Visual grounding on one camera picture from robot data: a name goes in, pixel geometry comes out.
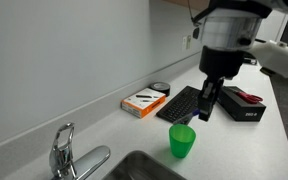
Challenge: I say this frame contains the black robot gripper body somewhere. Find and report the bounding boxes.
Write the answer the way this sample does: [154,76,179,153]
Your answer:
[198,45,246,82]

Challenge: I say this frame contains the grey marker with blue cap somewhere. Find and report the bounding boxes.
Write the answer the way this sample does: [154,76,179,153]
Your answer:
[171,109,201,126]

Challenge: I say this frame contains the green plastic cup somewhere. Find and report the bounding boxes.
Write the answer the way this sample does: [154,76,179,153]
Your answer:
[168,123,197,159]

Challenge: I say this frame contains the black computer keyboard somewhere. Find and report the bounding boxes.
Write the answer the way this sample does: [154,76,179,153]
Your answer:
[155,85,202,124]

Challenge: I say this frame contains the black tape roll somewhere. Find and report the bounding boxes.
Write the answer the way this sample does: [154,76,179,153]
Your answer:
[149,81,171,98]

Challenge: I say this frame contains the orange and white product box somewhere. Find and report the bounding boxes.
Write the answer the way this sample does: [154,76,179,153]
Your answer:
[120,87,167,120]

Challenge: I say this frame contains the stainless steel sink basin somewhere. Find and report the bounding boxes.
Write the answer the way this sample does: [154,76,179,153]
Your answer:
[101,150,188,180]

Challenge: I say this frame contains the chrome sink faucet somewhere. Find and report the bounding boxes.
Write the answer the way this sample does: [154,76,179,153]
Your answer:
[48,121,112,180]

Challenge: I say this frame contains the black ZED camera box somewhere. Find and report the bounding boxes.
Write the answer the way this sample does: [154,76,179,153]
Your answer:
[216,85,267,122]

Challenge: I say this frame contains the red handled scissors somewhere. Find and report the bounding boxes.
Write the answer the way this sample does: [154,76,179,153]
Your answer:
[229,87,264,105]

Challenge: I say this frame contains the beige wall switch plate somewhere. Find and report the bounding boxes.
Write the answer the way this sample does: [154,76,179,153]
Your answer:
[186,34,193,50]

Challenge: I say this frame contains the white wall power outlet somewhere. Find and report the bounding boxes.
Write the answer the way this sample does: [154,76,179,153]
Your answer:
[182,35,189,52]

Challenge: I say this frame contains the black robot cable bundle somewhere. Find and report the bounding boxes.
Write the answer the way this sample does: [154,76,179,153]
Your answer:
[186,0,203,28]

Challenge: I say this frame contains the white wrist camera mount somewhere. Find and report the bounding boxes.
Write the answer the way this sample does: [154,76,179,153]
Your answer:
[248,39,288,79]

